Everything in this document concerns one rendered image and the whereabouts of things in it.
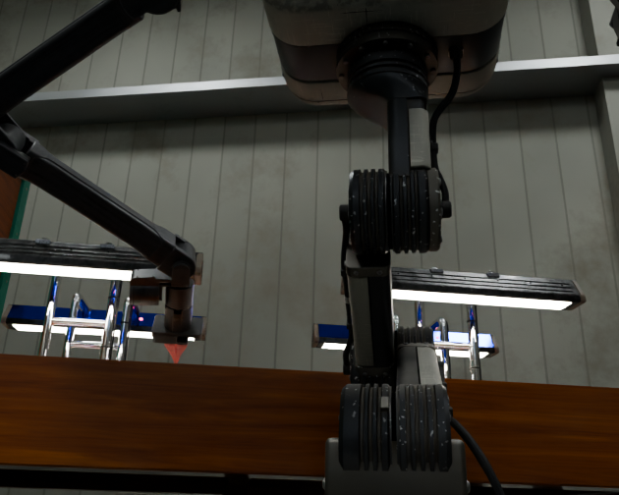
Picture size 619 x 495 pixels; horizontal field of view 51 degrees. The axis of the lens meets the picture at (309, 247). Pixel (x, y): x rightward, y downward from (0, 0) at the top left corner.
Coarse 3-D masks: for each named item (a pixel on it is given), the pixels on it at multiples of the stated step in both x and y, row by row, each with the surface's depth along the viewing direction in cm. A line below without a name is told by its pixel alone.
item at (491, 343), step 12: (324, 324) 217; (312, 336) 216; (324, 336) 212; (336, 336) 213; (348, 336) 213; (456, 336) 220; (480, 336) 222; (492, 336) 222; (480, 348) 217; (492, 348) 218
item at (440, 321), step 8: (440, 320) 206; (432, 328) 214; (440, 328) 205; (448, 328) 205; (440, 336) 204; (448, 336) 204; (440, 352) 202; (448, 352) 202; (448, 360) 201; (448, 368) 199; (448, 376) 198
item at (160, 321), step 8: (168, 312) 134; (176, 312) 133; (184, 312) 133; (192, 312) 136; (160, 320) 138; (168, 320) 134; (176, 320) 134; (184, 320) 134; (192, 320) 140; (200, 320) 140; (152, 328) 135; (160, 328) 136; (168, 328) 135; (176, 328) 135; (184, 328) 135; (192, 328) 137; (200, 328) 137; (152, 336) 135; (184, 336) 135; (192, 336) 135; (200, 336) 136
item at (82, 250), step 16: (0, 240) 155; (16, 240) 156; (0, 256) 151; (16, 256) 151; (32, 256) 152; (48, 256) 152; (64, 256) 153; (80, 256) 154; (96, 256) 155; (112, 256) 155; (128, 256) 156; (16, 272) 158
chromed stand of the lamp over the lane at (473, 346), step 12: (492, 276) 168; (420, 312) 179; (468, 312) 182; (420, 324) 178; (468, 324) 181; (468, 336) 180; (444, 348) 177; (456, 348) 177; (468, 348) 178; (480, 372) 176
